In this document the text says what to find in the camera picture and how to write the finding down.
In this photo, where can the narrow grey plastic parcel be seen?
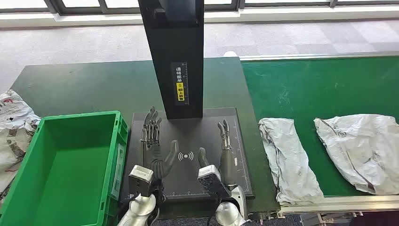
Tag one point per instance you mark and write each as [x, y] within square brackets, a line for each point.
[290, 162]

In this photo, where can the green plastic crate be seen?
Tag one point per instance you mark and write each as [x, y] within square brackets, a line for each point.
[62, 171]

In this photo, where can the black machine column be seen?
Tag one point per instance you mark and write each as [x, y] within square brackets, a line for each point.
[174, 46]

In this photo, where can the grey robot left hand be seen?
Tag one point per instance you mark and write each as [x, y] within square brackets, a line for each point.
[156, 156]

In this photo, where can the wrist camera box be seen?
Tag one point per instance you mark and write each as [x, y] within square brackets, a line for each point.
[212, 182]
[140, 181]

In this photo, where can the small white round object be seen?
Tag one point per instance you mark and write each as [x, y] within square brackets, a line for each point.
[230, 54]

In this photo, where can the clear crate label sleeve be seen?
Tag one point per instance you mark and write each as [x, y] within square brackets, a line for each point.
[118, 171]

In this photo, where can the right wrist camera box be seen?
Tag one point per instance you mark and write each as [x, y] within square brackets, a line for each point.
[212, 182]

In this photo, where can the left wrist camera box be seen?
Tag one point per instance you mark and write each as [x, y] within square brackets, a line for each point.
[140, 181]

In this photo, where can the white printed plastic bag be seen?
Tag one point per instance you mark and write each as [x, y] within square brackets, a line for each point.
[12, 124]

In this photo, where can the black yellow column label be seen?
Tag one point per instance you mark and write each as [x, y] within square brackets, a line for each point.
[180, 84]

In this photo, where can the aluminium conveyor frame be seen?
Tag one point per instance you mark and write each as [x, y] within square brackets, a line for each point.
[343, 204]

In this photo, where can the dark window frame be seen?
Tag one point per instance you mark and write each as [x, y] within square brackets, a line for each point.
[93, 10]

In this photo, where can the white window sill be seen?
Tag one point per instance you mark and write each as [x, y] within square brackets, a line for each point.
[280, 14]

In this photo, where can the green conveyor belt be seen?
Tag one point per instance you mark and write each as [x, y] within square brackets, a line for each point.
[311, 87]

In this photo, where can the wide grey plastic parcel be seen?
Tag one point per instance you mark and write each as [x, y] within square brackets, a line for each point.
[361, 149]

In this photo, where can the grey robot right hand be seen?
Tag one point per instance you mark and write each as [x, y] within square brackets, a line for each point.
[229, 168]

